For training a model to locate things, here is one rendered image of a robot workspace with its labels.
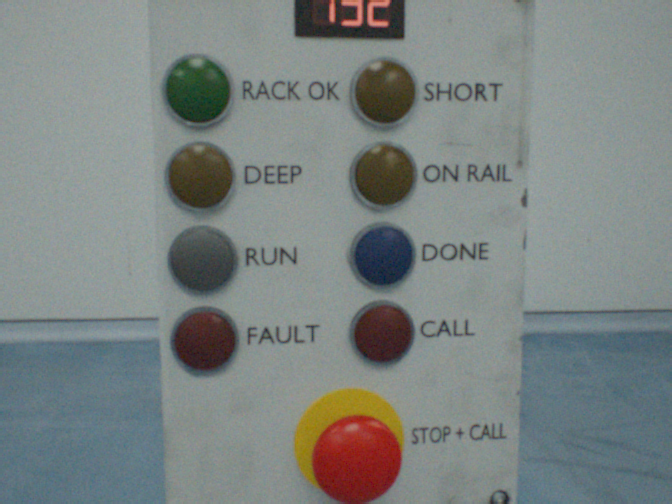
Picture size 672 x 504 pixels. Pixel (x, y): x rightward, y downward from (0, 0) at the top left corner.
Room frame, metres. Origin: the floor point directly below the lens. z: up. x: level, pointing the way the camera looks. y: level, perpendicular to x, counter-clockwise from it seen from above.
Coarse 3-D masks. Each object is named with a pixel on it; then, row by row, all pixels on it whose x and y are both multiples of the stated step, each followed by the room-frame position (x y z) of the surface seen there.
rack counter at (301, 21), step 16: (304, 0) 0.33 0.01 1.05; (400, 0) 0.34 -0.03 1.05; (304, 16) 0.33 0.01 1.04; (400, 16) 0.34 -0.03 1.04; (304, 32) 0.33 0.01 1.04; (320, 32) 0.33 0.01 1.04; (336, 32) 0.33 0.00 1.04; (352, 32) 0.33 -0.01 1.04; (368, 32) 0.34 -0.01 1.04; (384, 32) 0.34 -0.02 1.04; (400, 32) 0.34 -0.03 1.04
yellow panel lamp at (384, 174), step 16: (384, 144) 0.33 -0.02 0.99; (368, 160) 0.33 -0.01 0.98; (384, 160) 0.33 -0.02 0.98; (400, 160) 0.33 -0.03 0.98; (368, 176) 0.33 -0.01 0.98; (384, 176) 0.33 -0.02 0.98; (400, 176) 0.33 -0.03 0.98; (368, 192) 0.33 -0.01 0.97; (384, 192) 0.33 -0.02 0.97; (400, 192) 0.33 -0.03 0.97
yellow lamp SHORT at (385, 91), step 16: (384, 64) 0.33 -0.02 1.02; (368, 80) 0.33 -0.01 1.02; (384, 80) 0.33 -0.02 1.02; (400, 80) 0.33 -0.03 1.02; (368, 96) 0.33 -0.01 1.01; (384, 96) 0.33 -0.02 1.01; (400, 96) 0.33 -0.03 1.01; (368, 112) 0.33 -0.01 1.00; (384, 112) 0.33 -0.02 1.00; (400, 112) 0.33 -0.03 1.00
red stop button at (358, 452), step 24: (336, 432) 0.31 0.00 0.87; (360, 432) 0.31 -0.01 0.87; (384, 432) 0.31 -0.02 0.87; (312, 456) 0.31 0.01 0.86; (336, 456) 0.31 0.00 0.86; (360, 456) 0.31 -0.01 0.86; (384, 456) 0.31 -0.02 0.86; (336, 480) 0.31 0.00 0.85; (360, 480) 0.31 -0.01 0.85; (384, 480) 0.31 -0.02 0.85
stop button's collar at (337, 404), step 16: (320, 400) 0.33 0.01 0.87; (336, 400) 0.33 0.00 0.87; (352, 400) 0.33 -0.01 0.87; (368, 400) 0.33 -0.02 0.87; (384, 400) 0.34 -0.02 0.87; (304, 416) 0.33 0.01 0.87; (320, 416) 0.33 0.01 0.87; (336, 416) 0.33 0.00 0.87; (384, 416) 0.34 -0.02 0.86; (304, 432) 0.33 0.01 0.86; (320, 432) 0.33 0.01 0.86; (400, 432) 0.34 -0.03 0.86; (448, 432) 0.34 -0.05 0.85; (304, 448) 0.33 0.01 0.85; (304, 464) 0.33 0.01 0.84
